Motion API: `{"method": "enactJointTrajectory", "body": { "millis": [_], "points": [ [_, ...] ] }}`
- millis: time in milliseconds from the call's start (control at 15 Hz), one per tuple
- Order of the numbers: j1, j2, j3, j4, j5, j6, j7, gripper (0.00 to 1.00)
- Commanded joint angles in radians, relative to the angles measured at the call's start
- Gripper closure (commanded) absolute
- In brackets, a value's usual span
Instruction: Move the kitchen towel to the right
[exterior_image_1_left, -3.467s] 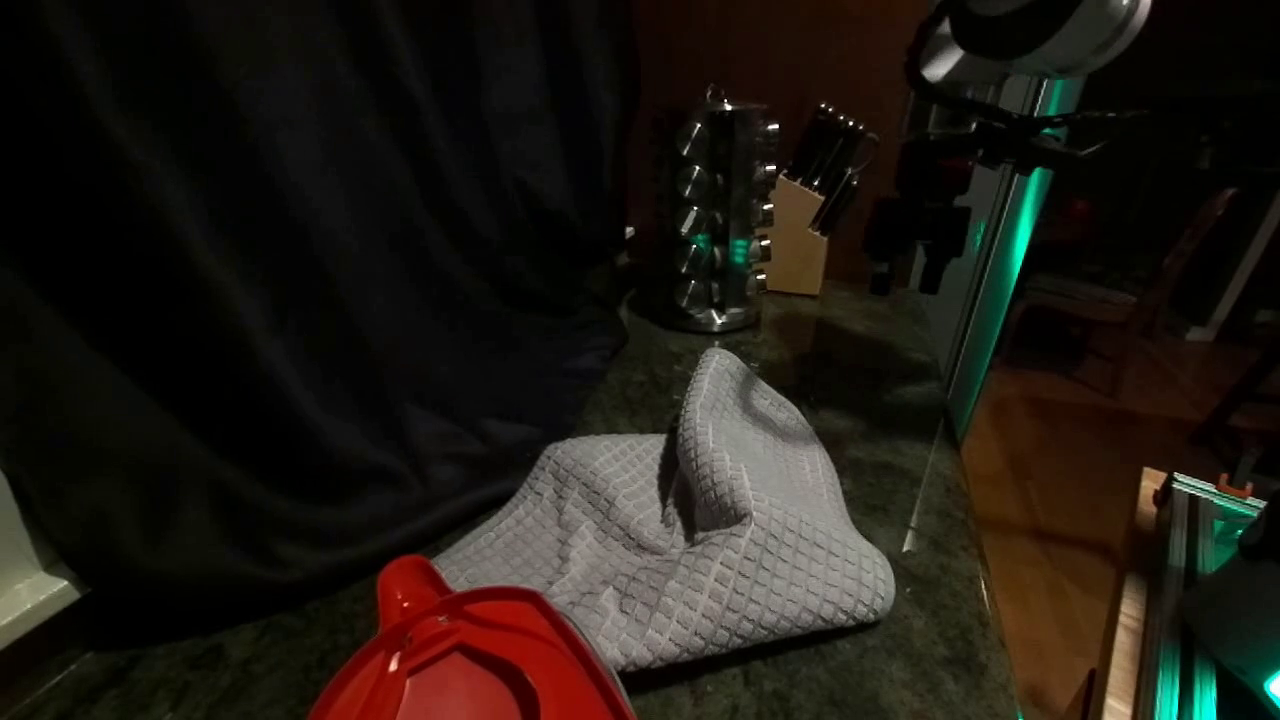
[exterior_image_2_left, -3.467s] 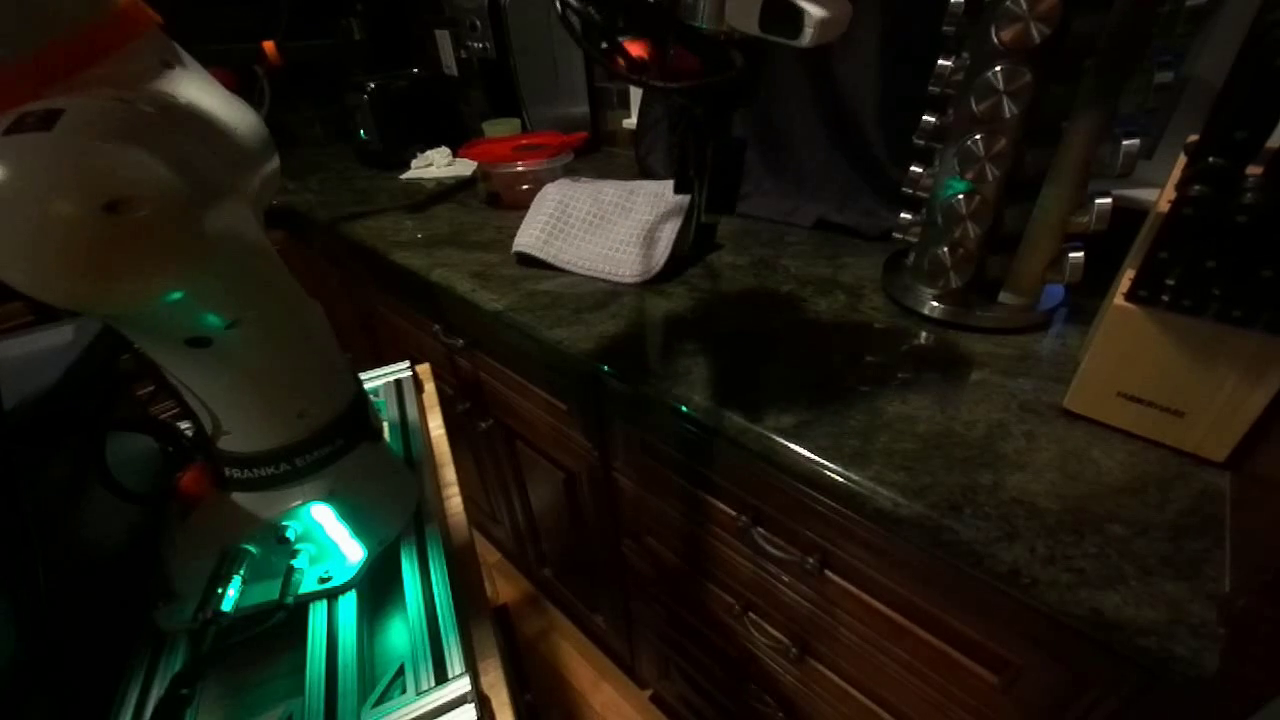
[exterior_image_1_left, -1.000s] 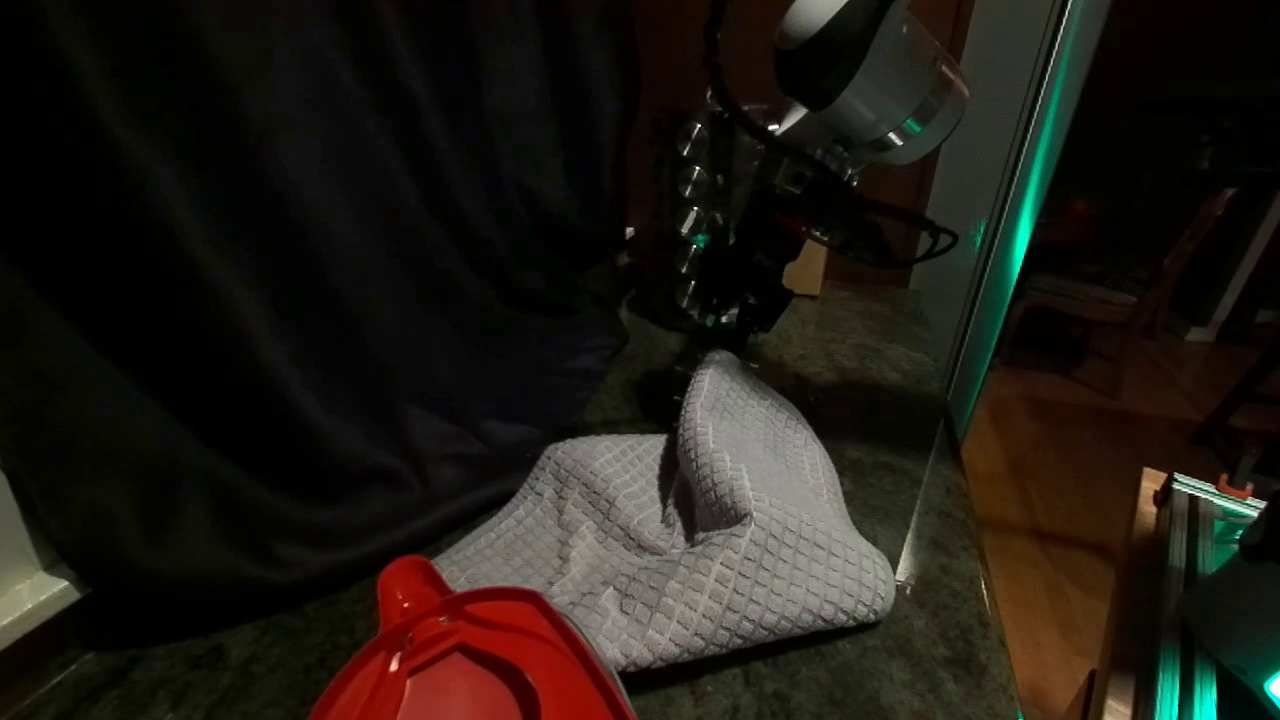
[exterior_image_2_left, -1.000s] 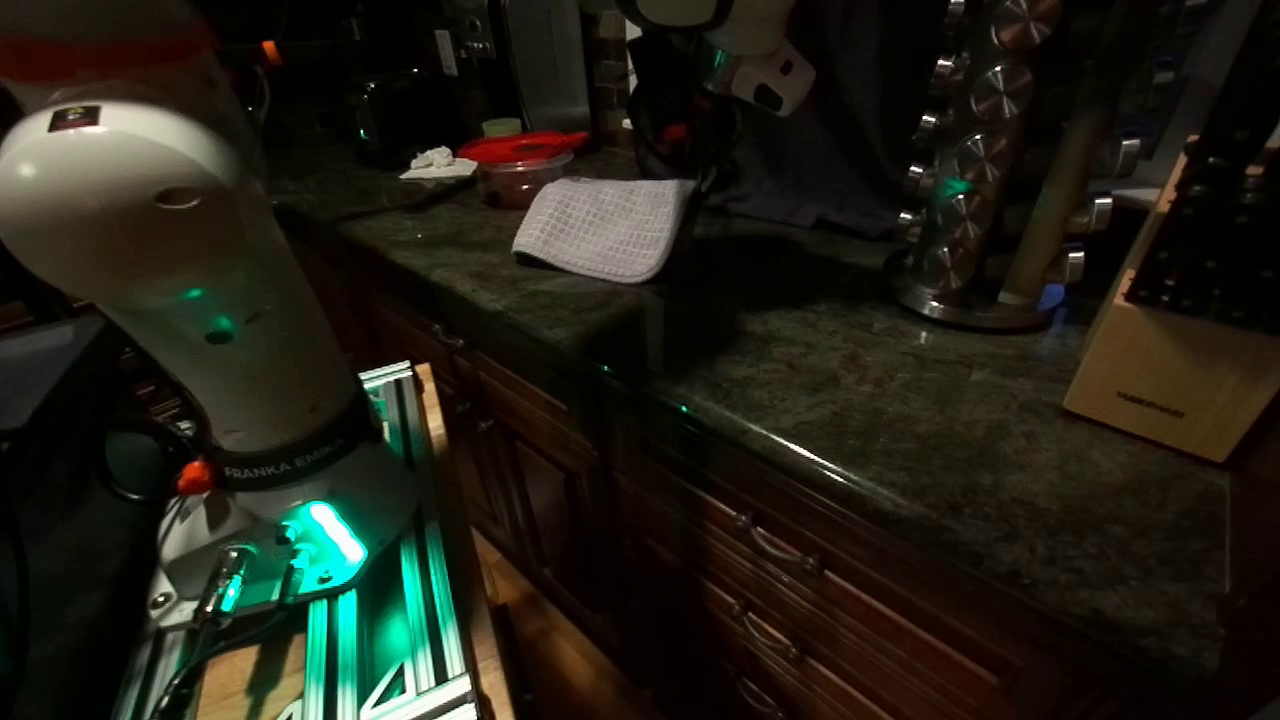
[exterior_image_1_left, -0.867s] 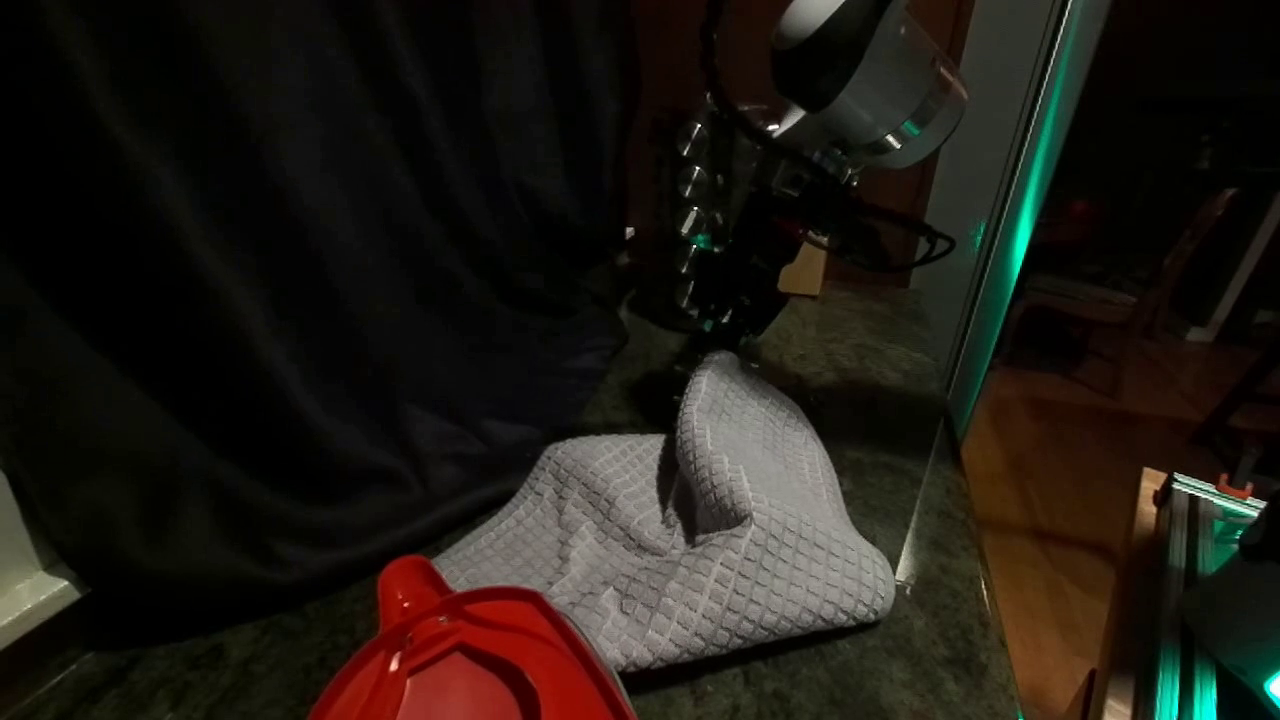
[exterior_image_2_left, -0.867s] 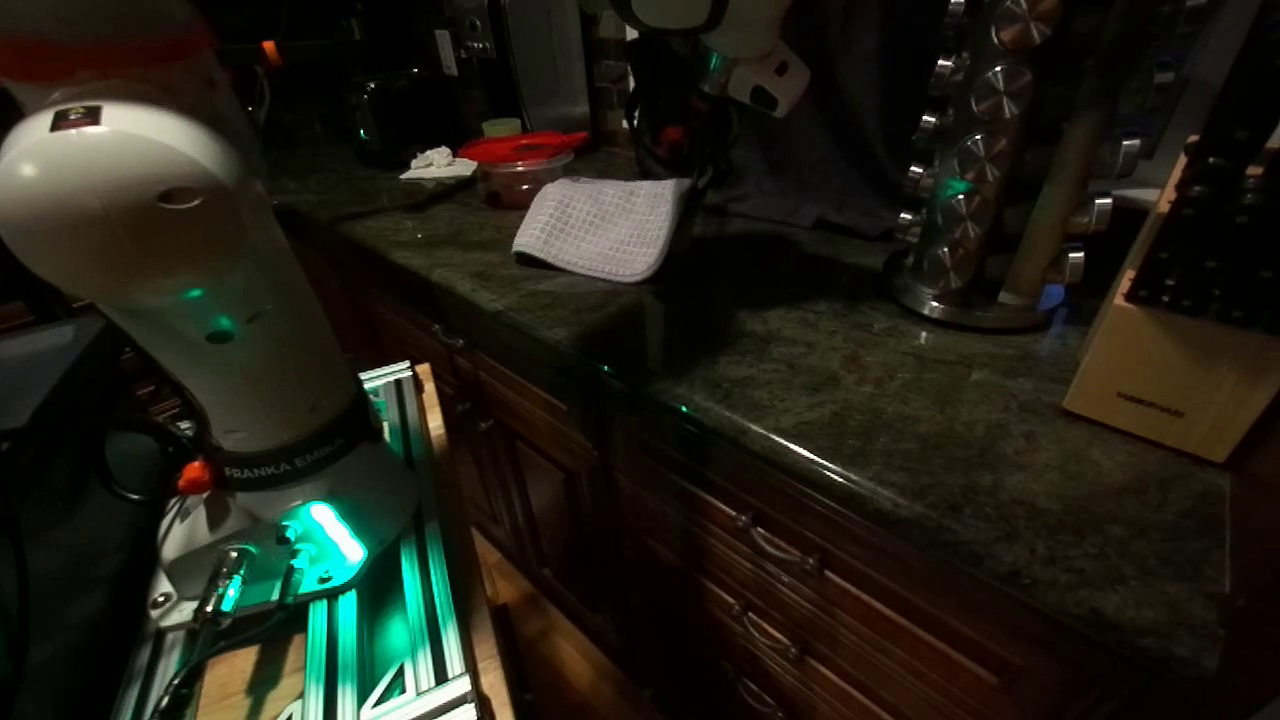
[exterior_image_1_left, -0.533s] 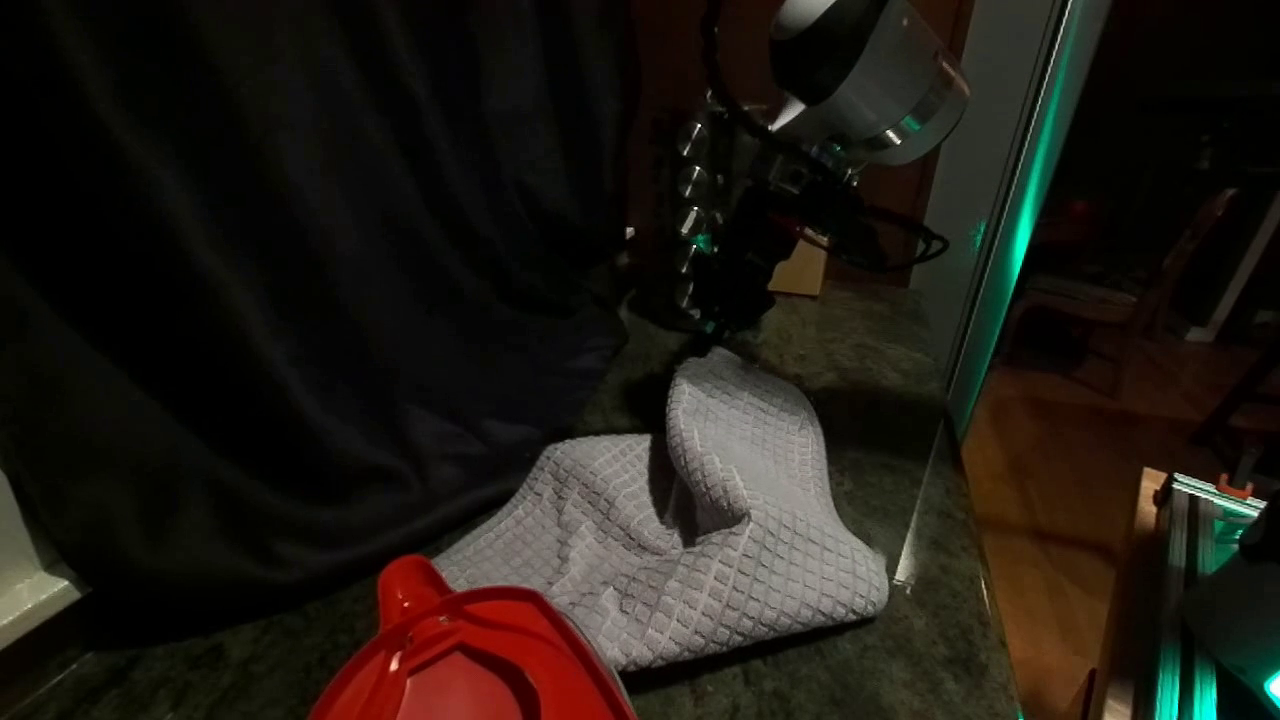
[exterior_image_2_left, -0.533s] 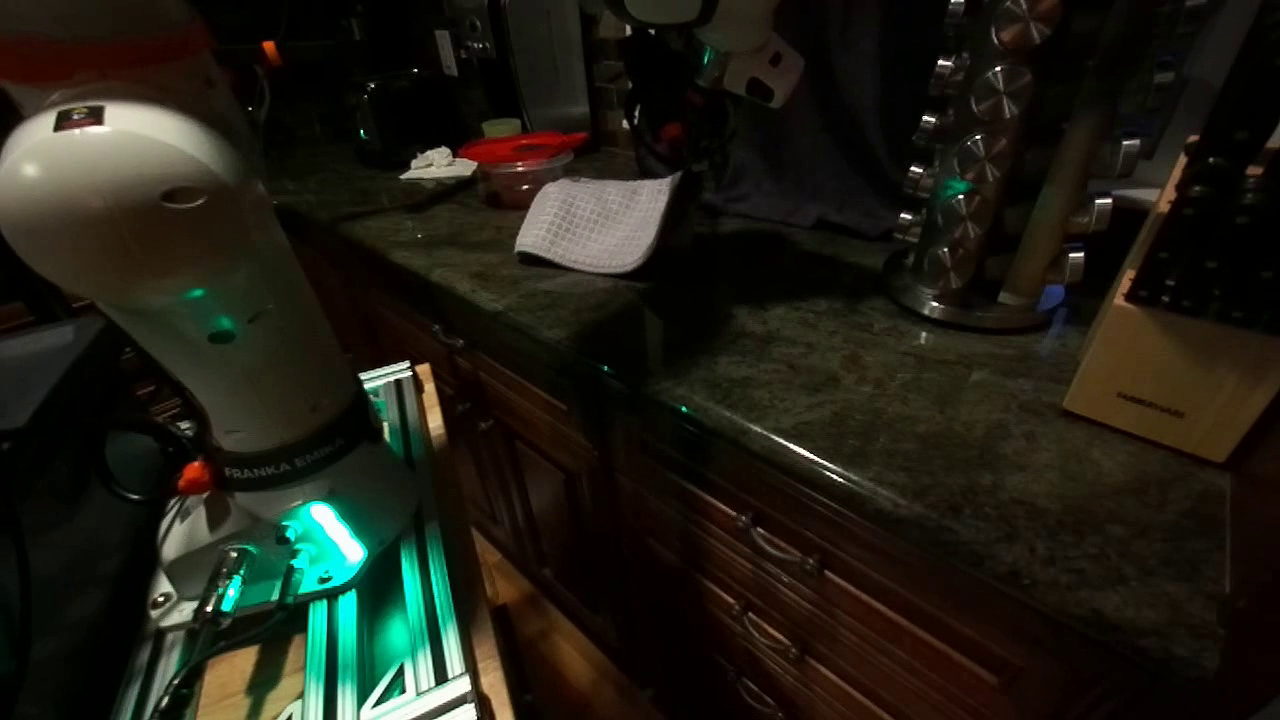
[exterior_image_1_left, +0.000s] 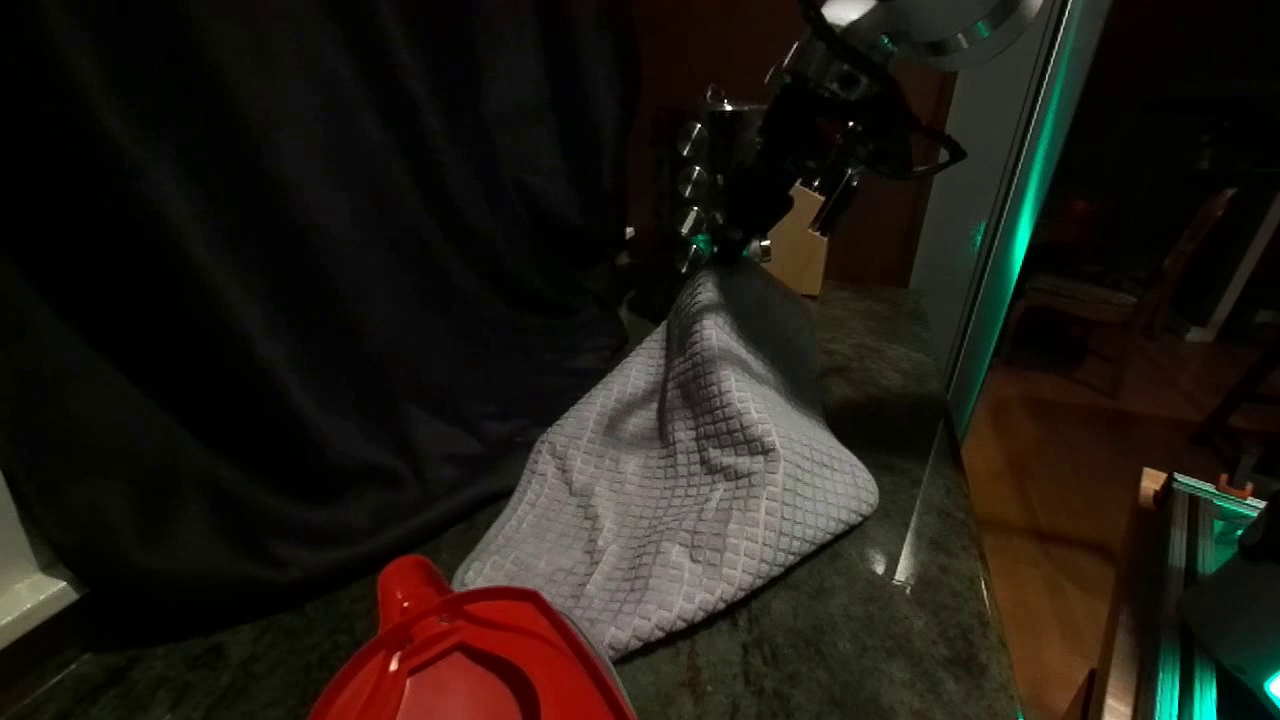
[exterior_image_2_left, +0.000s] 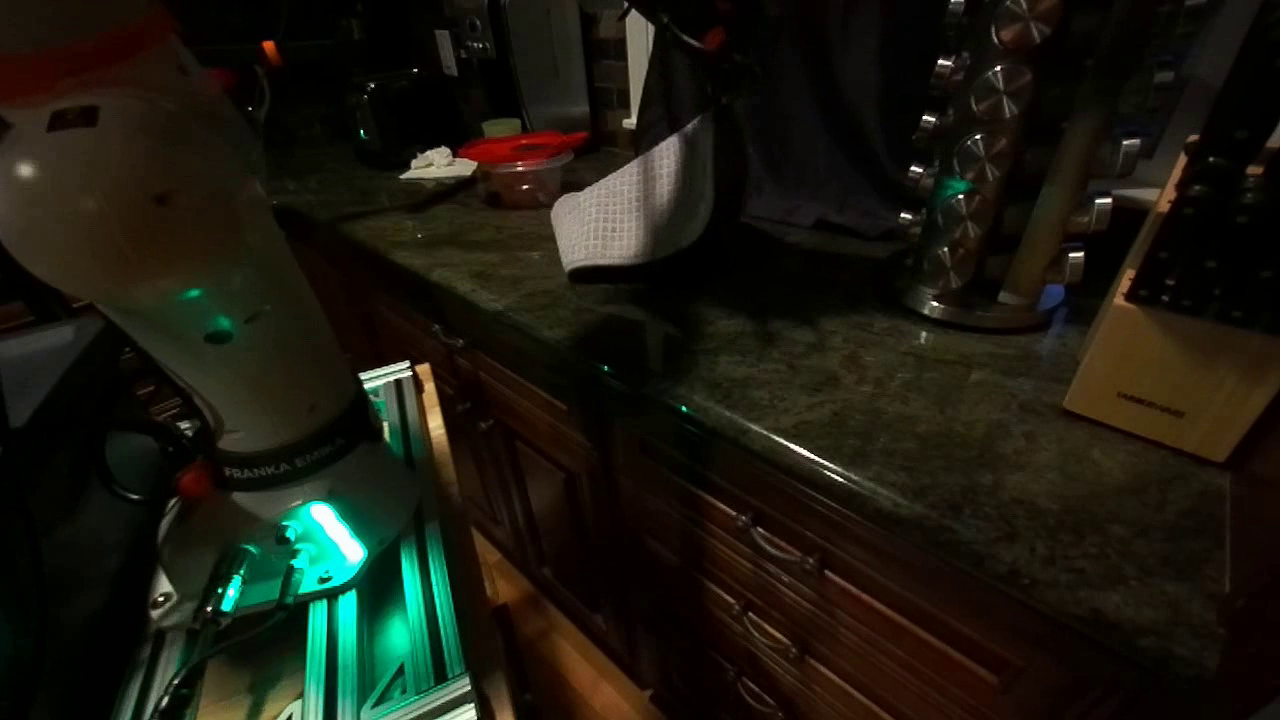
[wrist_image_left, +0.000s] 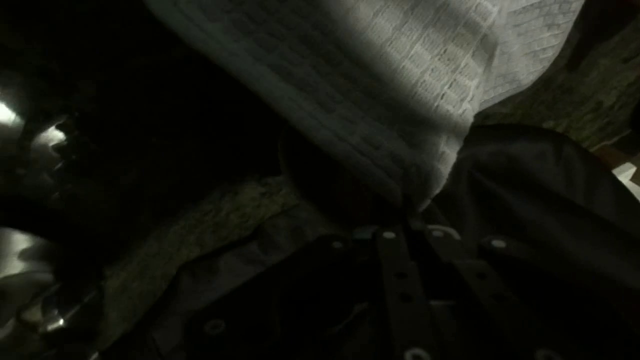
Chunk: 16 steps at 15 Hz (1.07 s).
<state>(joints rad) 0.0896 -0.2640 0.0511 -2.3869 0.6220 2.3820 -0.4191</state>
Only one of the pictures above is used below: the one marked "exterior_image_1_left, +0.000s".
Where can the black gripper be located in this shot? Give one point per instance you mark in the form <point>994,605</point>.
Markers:
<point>812,127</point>

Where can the grey waffle kitchen towel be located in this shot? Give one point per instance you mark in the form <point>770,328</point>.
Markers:
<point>681,465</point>

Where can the wooden knife block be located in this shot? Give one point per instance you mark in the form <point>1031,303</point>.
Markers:
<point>798,242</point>

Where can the metal spice jar carousel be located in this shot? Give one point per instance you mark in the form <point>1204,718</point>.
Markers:
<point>706,173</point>

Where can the black curtain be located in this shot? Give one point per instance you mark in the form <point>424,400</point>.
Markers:
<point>292,267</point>

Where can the red bowl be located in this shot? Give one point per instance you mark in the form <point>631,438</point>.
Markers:
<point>465,660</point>

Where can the white ledge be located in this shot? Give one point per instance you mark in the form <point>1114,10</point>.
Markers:
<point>30,575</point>

